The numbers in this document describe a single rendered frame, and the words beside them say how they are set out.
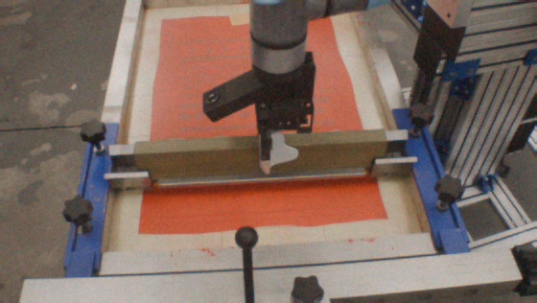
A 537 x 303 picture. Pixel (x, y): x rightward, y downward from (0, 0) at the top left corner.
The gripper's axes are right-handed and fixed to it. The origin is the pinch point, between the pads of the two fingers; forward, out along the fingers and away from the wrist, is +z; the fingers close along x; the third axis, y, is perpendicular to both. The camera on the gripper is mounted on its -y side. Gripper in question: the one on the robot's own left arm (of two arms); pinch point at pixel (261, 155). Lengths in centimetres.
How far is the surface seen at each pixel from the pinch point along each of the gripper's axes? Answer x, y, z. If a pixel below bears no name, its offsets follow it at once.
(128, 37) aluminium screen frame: 39.1, -26.7, 2.8
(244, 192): -2.5, -3.2, 6.3
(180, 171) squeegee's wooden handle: -1.8, -13.3, 0.7
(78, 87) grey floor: 139, -82, 102
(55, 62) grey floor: 161, -99, 102
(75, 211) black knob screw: -12.3, -27.9, -4.2
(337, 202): -5.8, 12.3, 6.3
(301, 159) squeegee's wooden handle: -1.8, 6.3, -0.6
